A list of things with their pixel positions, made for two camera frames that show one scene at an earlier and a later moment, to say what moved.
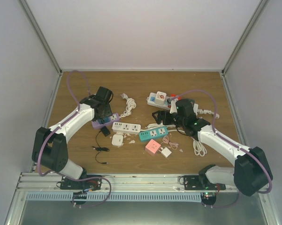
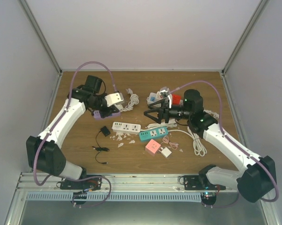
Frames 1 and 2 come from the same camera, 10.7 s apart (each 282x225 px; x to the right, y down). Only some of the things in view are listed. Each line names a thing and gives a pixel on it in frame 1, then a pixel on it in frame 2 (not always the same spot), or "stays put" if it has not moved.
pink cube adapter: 152,147 stays put
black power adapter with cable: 106,132 stays put
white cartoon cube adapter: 160,97 stays put
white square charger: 117,139 -> 119,107
